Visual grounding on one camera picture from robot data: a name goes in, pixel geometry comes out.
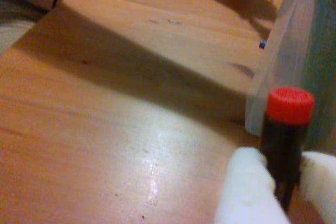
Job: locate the small blue object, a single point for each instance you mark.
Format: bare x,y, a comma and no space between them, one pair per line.
262,44

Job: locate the white mug with green pattern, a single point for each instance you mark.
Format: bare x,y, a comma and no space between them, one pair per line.
294,37

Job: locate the black pen with red end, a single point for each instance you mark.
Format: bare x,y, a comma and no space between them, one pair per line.
286,142

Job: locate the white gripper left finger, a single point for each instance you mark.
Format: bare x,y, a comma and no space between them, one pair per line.
244,195

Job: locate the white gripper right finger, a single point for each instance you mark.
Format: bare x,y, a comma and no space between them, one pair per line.
320,179

